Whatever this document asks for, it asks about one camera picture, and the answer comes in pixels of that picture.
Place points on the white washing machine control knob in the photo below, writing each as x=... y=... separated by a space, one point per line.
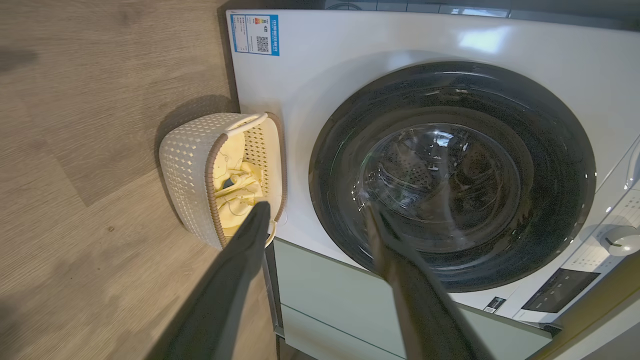
x=620 y=241

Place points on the white front-load washing machine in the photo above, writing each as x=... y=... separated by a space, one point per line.
x=350 y=80

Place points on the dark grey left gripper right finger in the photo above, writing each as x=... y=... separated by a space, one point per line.
x=430 y=325

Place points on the cream perforated laundry basket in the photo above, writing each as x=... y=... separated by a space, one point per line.
x=187 y=165

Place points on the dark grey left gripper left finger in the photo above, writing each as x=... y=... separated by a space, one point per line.
x=225 y=300

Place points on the cream garment with blue trim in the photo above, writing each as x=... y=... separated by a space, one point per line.
x=245 y=195

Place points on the blue energy label sticker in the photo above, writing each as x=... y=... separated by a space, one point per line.
x=255 y=34

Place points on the black washing machine display panel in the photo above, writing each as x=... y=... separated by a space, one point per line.
x=560 y=290

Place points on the round black washer door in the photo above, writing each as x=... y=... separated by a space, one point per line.
x=550 y=150

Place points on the pale green plain cabinet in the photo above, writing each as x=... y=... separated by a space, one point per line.
x=330 y=290

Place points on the cream garment with line print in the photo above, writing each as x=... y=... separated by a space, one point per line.
x=230 y=155

